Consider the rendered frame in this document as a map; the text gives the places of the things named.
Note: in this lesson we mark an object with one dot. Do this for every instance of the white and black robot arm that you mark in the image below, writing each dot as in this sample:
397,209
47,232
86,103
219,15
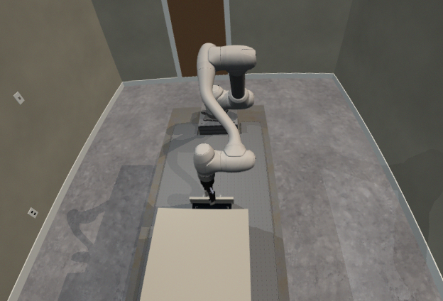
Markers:
236,60

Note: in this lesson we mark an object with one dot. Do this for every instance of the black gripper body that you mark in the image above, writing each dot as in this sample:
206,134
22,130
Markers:
208,184

